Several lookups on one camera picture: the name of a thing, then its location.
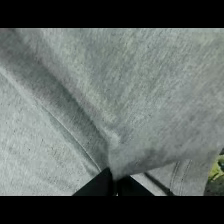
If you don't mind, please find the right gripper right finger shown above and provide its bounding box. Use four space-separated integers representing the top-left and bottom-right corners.
116 174 155 197

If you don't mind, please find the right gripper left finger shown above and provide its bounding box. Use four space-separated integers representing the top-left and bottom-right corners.
72 166 116 197

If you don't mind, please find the grey garment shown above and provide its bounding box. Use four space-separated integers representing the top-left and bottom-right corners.
0 27 224 197

